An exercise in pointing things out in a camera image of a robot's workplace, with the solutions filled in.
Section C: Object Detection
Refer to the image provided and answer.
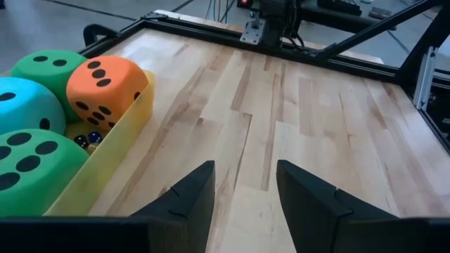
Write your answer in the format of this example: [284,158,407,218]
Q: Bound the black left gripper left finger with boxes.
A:
[130,160,216,253]

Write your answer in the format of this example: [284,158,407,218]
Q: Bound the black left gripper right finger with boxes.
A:
[276,160,400,253]

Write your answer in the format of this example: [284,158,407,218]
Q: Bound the orange foam die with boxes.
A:
[65,55,150,133]

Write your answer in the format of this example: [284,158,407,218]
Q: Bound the green foam die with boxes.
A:
[0,129,90,217]
[10,49,88,124]

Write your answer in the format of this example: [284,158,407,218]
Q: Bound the teal foam die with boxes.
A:
[0,76,67,136]

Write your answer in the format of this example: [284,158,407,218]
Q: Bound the yellow translucent tray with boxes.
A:
[0,70,157,217]

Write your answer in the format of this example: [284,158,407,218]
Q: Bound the silver aluminium extrusion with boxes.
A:
[412,45,439,112]

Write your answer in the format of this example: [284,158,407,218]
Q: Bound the grey cart top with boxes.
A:
[298,0,398,31]

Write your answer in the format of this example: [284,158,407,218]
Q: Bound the black aluminium table frame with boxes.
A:
[80,0,450,155]

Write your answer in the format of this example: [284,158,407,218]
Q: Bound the silver corner bracket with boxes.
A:
[240,19,267,46]

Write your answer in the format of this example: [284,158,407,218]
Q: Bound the black curved bracket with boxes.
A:
[83,23,120,48]

